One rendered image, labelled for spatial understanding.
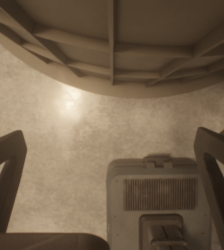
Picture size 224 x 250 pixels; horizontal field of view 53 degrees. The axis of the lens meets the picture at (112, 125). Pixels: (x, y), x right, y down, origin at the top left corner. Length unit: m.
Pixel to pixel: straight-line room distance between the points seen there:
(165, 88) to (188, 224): 0.72
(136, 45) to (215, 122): 0.98
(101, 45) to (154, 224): 0.87
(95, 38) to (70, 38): 0.06
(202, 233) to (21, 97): 1.21
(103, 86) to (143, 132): 0.35
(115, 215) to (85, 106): 0.62
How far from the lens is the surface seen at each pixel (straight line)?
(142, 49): 0.56
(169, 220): 1.19
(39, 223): 1.56
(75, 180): 1.41
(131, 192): 1.15
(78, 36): 0.57
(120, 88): 1.31
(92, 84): 1.31
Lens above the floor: 1.33
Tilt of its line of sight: 86 degrees down
